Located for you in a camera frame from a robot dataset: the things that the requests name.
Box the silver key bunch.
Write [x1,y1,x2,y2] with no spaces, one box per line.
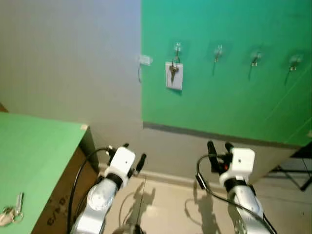
[0,192,25,227]

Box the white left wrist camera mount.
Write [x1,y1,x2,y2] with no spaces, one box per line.
[105,147,136,178]

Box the clear wall hook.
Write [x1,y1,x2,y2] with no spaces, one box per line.
[250,49,262,68]
[288,53,303,73]
[173,41,183,64]
[214,44,225,64]

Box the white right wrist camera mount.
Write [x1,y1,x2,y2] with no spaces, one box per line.
[225,148,255,182]

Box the green wall board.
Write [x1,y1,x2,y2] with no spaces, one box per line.
[141,0,312,147]

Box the green table cover sheet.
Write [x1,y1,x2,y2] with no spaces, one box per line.
[0,113,88,234]

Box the brown cardboard box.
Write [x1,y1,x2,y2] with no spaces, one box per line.
[32,129,100,234]

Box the black metal frame table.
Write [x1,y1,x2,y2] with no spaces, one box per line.
[267,141,312,192]

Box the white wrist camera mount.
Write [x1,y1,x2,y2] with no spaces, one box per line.
[105,147,136,178]
[225,148,255,182]

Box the key with white tag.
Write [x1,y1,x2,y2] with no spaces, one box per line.
[165,56,184,91]

